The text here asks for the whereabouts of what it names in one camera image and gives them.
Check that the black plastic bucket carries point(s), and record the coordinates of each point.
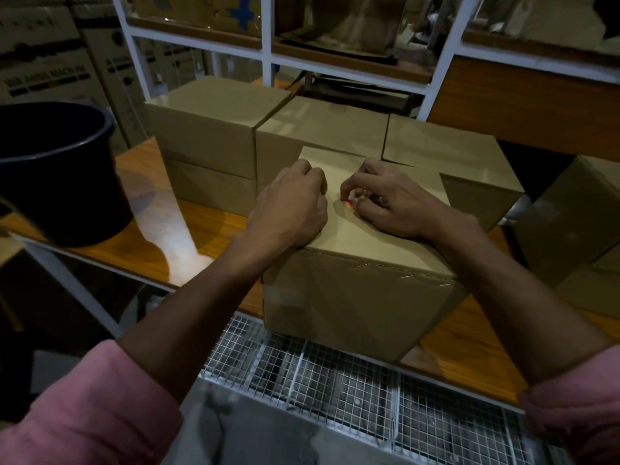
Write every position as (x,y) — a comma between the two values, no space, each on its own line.
(58,188)

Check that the pink shirt sleeve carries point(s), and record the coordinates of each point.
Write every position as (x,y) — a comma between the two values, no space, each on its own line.
(92,416)
(581,411)

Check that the wooden drawer panel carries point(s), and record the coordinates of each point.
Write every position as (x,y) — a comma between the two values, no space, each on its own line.
(523,111)

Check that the person's right hand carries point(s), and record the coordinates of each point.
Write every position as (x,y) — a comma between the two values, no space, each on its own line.
(402,208)

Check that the person's right forearm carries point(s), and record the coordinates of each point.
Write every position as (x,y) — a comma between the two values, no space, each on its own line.
(523,309)

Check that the stack of large appliance cartons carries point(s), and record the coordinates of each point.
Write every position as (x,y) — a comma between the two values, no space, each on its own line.
(48,58)

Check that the orange white sticker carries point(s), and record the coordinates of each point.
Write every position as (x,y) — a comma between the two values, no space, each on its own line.
(349,201)

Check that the white plastic pack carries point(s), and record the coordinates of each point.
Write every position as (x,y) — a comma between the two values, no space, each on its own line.
(517,210)

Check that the person's left forearm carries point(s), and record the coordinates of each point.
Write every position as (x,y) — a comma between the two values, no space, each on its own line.
(189,324)

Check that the plain brown cardboard box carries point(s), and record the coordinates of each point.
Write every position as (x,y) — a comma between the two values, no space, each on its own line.
(208,121)
(358,305)
(450,154)
(571,227)
(315,125)

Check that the pink left shirt sleeve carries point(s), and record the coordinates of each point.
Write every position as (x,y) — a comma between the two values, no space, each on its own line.
(92,416)

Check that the crumpled brown cardboard box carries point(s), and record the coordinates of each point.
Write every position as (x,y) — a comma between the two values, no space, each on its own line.
(349,19)

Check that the person's left hand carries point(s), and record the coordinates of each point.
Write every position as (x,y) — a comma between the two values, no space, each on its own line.
(290,213)

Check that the white metal shelf rack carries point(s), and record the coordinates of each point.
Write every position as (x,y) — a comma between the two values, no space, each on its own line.
(267,43)

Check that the pink right shirt sleeve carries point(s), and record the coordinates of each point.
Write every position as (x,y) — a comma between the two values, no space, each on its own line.
(581,411)

